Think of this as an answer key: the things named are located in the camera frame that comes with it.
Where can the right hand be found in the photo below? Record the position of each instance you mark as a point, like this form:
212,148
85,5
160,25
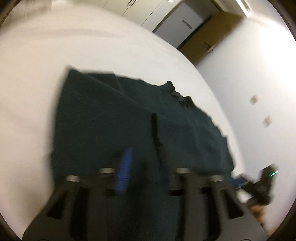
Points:
258,211

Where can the white bed sheet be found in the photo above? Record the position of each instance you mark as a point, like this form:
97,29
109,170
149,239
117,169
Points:
35,56

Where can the dark green knit garment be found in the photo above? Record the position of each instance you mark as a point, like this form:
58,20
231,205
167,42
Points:
100,115

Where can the upper white wall switch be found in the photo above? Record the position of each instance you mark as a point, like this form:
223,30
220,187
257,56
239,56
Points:
254,99

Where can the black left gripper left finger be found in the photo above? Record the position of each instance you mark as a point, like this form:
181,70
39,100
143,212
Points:
83,208

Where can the lower white wall socket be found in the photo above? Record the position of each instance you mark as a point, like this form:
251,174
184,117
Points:
267,121

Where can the white wardrobe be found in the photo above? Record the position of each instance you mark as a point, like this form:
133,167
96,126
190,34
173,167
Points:
173,21

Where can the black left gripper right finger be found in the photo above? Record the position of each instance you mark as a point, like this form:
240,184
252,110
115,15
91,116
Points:
210,210

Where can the brown wooden door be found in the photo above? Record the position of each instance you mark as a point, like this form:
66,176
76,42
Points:
203,41

